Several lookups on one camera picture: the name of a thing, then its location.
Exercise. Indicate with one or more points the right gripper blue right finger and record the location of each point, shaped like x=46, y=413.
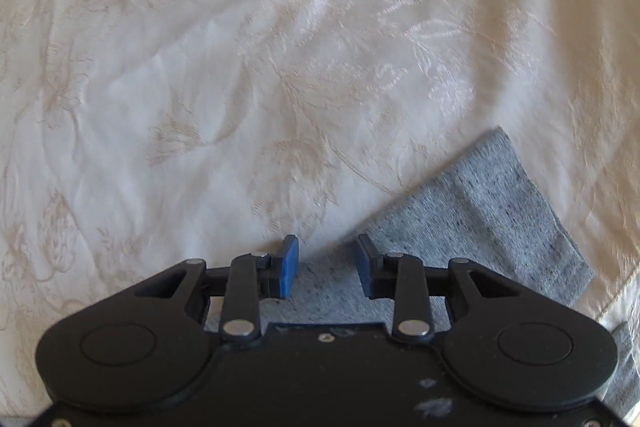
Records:
x=400, y=277

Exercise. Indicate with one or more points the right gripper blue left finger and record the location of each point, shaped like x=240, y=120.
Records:
x=253, y=277

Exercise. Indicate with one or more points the grey-blue speckled pants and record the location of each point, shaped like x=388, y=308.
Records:
x=482, y=206

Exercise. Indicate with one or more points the cream embroidered bedspread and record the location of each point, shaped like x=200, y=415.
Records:
x=137, y=133

